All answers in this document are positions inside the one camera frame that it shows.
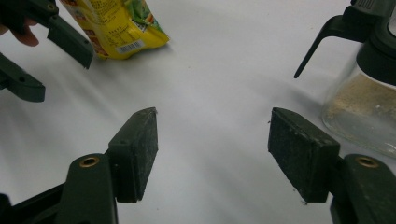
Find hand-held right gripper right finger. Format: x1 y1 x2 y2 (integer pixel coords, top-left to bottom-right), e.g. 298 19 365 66
267 106 396 224

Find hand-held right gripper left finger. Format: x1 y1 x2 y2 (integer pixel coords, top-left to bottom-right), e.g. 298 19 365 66
54 106 159 224

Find yellow green spout pouch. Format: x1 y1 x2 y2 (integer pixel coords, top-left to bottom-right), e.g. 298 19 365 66
59 0 171 61

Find white table sheet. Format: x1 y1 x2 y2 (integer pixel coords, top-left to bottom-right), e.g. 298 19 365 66
0 0 396 224

